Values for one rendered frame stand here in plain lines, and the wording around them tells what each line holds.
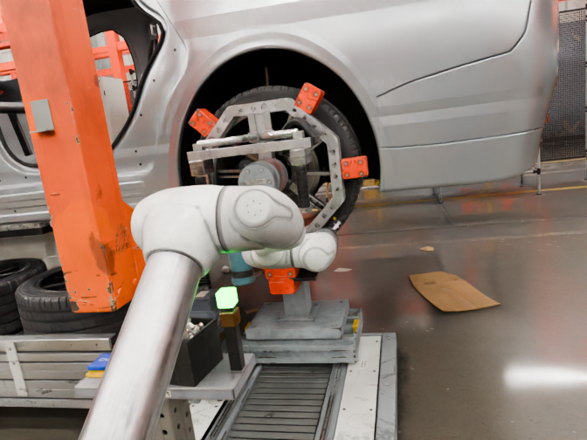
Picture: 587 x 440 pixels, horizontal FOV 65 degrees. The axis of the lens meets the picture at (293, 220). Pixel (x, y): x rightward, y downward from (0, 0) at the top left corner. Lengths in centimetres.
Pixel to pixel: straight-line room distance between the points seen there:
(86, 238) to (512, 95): 146
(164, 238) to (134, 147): 122
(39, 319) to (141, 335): 131
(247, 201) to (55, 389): 135
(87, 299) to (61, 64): 71
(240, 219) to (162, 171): 118
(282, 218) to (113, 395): 38
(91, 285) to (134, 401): 90
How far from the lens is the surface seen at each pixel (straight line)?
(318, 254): 134
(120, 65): 872
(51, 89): 155
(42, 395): 204
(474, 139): 175
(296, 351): 192
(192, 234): 85
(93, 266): 157
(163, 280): 81
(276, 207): 81
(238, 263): 167
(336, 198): 166
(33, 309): 206
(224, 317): 114
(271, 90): 177
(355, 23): 175
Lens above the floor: 102
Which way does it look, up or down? 11 degrees down
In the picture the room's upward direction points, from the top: 7 degrees counter-clockwise
